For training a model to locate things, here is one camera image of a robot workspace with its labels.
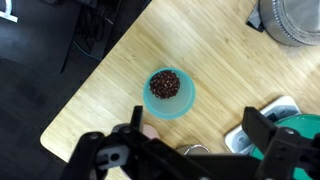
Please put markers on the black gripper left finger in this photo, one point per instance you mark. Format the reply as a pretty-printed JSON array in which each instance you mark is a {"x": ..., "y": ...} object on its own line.
[{"x": 100, "y": 156}]

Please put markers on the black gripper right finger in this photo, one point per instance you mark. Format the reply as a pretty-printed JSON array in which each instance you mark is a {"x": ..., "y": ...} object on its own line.
[{"x": 280, "y": 150}]

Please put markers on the translucent blue plastic cup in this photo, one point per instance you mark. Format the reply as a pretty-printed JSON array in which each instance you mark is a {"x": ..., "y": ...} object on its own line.
[{"x": 173, "y": 106}]

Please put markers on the pile of red beans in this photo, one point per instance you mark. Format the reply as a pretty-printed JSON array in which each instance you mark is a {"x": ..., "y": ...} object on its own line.
[{"x": 164, "y": 84}]

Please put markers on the black low platform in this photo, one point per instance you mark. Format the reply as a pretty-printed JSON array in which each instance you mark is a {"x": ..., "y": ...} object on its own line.
[{"x": 33, "y": 36}]

